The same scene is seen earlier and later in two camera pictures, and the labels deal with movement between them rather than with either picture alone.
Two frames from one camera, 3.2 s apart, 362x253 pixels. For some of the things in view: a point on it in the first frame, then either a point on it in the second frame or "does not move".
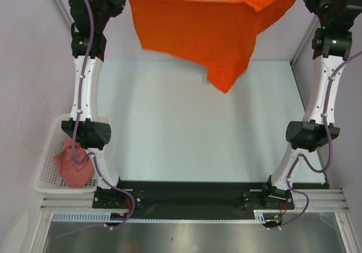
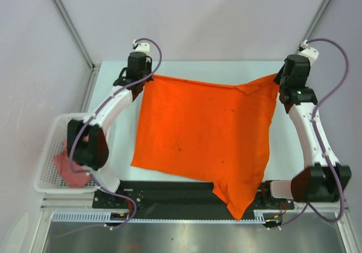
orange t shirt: (222, 32) -> (217, 132)
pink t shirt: (74, 175) does not move
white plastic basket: (48, 179) does not move
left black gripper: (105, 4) -> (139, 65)
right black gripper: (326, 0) -> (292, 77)
